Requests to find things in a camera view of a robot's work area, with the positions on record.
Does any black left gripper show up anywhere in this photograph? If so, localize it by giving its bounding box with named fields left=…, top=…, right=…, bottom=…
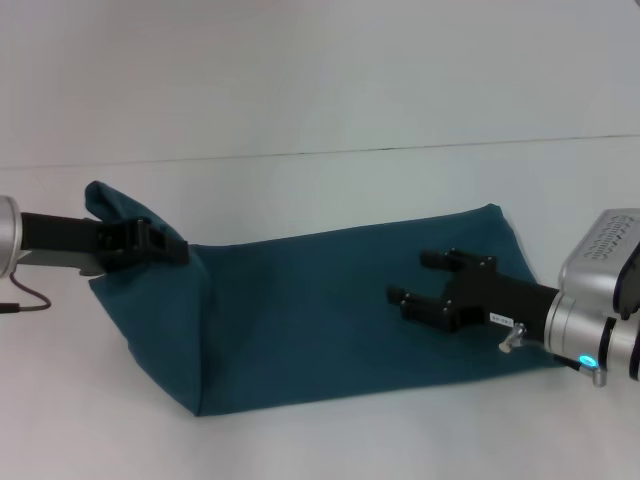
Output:
left=19, top=212, right=191, bottom=278

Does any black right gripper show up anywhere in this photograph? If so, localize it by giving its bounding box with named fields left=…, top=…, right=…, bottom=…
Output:
left=384, top=247, right=560, bottom=346

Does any teal t-shirt with FREE print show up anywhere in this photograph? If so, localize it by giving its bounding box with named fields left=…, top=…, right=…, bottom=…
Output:
left=82, top=179, right=557, bottom=417

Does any right arm cable with connector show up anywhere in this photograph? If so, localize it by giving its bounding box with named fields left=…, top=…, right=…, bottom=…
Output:
left=498, top=322, right=589, bottom=372

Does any arm cable with connector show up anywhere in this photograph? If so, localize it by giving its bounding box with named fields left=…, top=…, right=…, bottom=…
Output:
left=498, top=322, right=589, bottom=372
left=0, top=269, right=54, bottom=315

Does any left arm cable with connector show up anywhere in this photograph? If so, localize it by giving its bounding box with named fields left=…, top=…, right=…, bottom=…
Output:
left=0, top=269, right=54, bottom=315

